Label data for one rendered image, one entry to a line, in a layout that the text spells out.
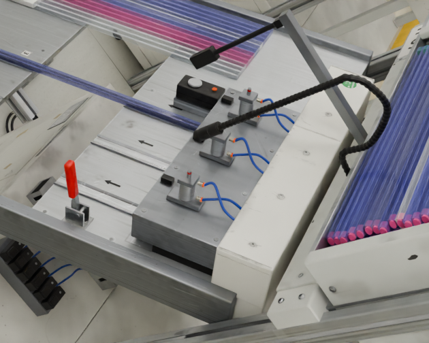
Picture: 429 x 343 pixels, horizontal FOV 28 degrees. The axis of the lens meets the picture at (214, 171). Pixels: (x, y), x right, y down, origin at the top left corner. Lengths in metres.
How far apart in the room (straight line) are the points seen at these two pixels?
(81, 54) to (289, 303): 1.90
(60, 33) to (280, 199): 0.61
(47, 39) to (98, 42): 1.32
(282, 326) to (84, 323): 0.76
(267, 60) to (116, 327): 0.64
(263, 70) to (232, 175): 0.37
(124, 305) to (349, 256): 0.93
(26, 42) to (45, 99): 1.10
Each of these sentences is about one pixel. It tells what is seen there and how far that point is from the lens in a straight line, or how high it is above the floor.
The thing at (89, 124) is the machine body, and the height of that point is 0.62.
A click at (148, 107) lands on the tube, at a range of 1.44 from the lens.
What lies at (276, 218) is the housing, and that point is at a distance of 1.18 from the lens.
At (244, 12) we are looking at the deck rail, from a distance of 1.72.
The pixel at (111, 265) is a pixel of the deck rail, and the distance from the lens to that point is 1.22.
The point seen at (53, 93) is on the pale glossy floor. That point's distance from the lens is 2.72.
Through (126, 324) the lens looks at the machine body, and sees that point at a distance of 1.85.
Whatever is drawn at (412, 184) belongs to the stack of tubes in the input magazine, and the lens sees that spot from 1.07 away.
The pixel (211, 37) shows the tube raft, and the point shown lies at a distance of 1.63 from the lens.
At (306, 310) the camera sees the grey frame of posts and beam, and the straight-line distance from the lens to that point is 1.05.
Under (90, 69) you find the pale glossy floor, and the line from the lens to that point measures 2.86.
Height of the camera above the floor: 1.98
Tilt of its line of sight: 39 degrees down
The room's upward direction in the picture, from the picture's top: 71 degrees clockwise
